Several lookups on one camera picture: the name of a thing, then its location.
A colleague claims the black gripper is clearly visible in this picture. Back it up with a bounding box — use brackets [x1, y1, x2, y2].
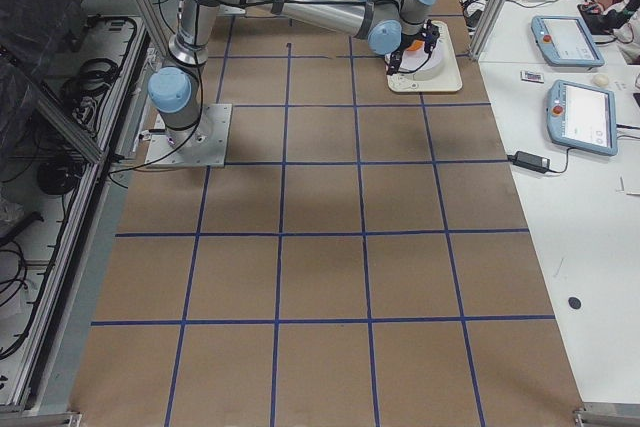
[386, 20, 440, 75]

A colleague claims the white round plate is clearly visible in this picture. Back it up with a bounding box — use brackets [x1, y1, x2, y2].
[399, 41, 445, 81]

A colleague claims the orange fruit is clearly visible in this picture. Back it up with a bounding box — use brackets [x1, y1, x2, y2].
[407, 40, 424, 52]

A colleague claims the cream bear tray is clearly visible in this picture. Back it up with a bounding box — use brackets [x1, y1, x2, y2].
[387, 21, 462, 93]

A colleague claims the small white label box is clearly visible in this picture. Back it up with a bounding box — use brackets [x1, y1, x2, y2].
[520, 70, 545, 84]

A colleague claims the far blue teach pendant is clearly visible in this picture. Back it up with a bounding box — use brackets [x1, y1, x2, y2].
[530, 16, 605, 68]

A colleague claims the blue teach pendant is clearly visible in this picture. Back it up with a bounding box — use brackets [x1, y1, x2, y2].
[530, 16, 605, 68]
[546, 80, 618, 157]

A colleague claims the black power adapter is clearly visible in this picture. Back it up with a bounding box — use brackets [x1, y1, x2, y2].
[507, 151, 550, 174]

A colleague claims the near blue teach pendant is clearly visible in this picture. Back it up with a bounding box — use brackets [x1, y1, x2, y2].
[546, 80, 618, 157]

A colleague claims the black round table grommet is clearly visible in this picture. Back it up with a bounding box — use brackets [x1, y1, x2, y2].
[568, 297, 582, 310]

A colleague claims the aluminium frame post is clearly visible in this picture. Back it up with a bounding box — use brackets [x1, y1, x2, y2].
[467, 0, 531, 62]

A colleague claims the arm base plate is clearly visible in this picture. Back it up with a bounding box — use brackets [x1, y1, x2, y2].
[145, 103, 233, 169]

